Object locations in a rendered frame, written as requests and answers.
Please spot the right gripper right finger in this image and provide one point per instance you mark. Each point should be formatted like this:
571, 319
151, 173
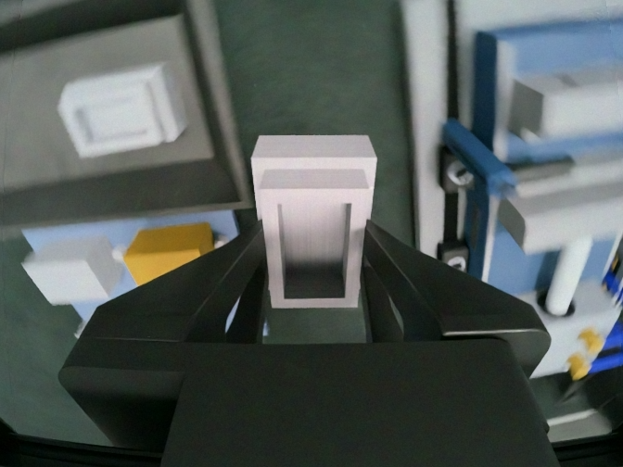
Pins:
438, 302

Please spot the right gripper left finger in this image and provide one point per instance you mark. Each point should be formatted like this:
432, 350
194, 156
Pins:
194, 300

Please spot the yellow block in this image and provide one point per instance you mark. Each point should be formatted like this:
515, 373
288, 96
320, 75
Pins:
158, 248

